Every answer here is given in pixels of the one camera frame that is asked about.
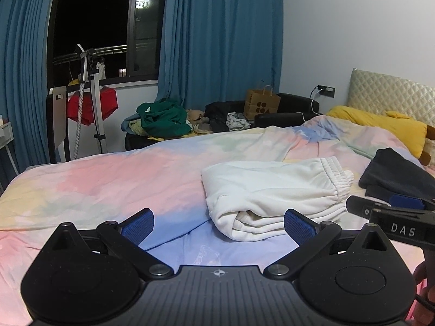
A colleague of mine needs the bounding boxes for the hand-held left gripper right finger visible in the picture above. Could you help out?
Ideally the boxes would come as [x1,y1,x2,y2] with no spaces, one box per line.
[263,209,392,278]

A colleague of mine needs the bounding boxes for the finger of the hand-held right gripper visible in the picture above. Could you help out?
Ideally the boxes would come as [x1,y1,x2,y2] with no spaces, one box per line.
[369,208,435,245]
[346,193,435,217]

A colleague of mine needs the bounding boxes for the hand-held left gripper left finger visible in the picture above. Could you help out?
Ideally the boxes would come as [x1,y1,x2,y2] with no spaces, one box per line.
[43,208,174,278]

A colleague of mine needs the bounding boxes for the white pants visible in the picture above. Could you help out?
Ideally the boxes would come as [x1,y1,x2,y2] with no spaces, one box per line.
[201,156,356,242]

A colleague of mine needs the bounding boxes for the black clothes pile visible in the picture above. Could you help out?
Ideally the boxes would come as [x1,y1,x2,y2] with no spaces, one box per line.
[204,101,246,133]

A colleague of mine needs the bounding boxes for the person's right hand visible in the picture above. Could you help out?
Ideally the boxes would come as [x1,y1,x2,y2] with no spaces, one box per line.
[412,260,435,325]

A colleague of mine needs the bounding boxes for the dark cloth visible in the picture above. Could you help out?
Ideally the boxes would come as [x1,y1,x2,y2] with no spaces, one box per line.
[359,148,435,202]

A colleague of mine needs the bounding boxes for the pastel tie-dye blanket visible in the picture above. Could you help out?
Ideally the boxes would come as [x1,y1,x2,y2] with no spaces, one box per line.
[0,115,435,313]

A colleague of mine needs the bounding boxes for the yellow pillow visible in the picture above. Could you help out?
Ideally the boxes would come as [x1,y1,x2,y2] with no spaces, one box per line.
[326,105,428,158]

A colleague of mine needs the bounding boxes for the quilted beige headboard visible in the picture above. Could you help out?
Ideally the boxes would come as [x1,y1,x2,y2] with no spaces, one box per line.
[347,68,435,140]

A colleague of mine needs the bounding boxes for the green clothing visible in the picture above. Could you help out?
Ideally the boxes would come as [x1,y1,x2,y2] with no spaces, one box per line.
[136,100,192,139]

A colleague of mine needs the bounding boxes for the beige cloth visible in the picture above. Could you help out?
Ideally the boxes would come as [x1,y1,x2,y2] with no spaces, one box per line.
[186,109,213,134]

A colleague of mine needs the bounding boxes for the patterned white cloth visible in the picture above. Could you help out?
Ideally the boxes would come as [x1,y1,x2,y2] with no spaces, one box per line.
[227,112,250,130]

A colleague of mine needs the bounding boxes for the black sofa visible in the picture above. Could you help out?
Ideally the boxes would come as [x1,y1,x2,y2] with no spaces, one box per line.
[125,93,322,150]

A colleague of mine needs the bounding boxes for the garment steamer stand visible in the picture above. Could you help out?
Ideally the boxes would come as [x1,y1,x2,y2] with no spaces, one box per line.
[73,43,108,158]

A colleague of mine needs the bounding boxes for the red garment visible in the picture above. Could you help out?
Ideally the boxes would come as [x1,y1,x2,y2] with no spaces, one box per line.
[67,87,118,126]

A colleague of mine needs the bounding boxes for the brown paper bag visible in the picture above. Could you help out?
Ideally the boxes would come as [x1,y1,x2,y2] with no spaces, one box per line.
[244,81,281,120]

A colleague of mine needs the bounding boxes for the white desk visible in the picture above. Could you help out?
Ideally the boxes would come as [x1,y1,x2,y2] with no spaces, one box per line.
[0,115,21,177]

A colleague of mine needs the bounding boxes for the blue curtain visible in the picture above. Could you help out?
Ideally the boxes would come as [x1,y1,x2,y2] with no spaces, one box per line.
[0,0,58,174]
[158,0,284,109]

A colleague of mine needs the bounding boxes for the dark window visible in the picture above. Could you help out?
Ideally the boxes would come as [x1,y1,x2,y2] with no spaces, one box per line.
[51,0,169,85]

